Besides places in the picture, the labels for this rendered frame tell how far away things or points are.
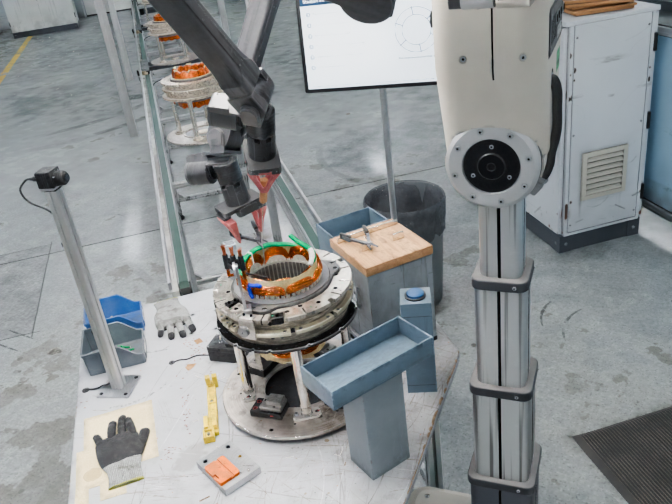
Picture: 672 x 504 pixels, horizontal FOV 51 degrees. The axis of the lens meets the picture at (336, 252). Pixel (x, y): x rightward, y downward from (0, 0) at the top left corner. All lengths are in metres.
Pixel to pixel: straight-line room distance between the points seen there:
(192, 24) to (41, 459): 2.27
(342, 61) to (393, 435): 1.42
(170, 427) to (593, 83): 2.62
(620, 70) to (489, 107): 2.57
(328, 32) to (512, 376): 1.43
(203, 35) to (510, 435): 1.02
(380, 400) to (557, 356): 1.81
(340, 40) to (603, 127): 1.69
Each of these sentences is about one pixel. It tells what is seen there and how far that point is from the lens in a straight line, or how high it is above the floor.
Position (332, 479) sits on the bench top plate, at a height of 0.78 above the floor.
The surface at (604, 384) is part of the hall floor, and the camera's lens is 3.03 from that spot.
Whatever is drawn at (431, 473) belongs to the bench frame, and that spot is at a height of 0.24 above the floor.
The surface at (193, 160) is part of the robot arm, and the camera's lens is 1.64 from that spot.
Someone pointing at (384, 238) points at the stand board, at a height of 1.07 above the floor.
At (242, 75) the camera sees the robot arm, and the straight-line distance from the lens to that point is 1.26.
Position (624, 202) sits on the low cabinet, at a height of 0.22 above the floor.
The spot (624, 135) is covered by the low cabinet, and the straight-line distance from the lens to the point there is 3.84.
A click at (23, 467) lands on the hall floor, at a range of 3.15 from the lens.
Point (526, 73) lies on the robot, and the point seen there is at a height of 1.59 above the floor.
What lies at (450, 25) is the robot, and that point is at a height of 1.67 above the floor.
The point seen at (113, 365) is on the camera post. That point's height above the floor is 0.86.
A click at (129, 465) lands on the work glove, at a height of 0.79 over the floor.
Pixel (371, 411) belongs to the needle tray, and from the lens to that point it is 1.42.
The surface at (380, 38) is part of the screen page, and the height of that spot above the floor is 1.40.
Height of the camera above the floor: 1.88
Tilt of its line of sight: 28 degrees down
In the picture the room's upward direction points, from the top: 8 degrees counter-clockwise
